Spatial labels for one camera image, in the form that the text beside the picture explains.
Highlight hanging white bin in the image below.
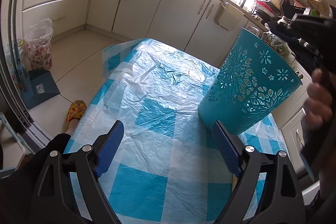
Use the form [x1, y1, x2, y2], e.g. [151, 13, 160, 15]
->
[215, 2, 244, 31]

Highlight yellow floral slipper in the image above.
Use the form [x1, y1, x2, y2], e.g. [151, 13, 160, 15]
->
[66, 100, 87, 125]

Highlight blue white checkered tablecloth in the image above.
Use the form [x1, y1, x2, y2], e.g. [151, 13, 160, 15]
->
[63, 37, 289, 224]

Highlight teal perforated plastic basket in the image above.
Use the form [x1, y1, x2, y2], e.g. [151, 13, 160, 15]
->
[198, 28, 302, 135]

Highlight cream kitchen cabinets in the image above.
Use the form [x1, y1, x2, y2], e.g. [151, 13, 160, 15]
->
[15, 0, 336, 172]

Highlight bagged vegetables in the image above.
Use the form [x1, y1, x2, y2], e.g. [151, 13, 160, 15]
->
[261, 31, 290, 57]

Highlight person right hand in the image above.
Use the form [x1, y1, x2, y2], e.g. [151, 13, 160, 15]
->
[302, 69, 333, 131]

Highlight clear plastic bag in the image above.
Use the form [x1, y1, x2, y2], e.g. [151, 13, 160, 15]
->
[24, 18, 54, 71]

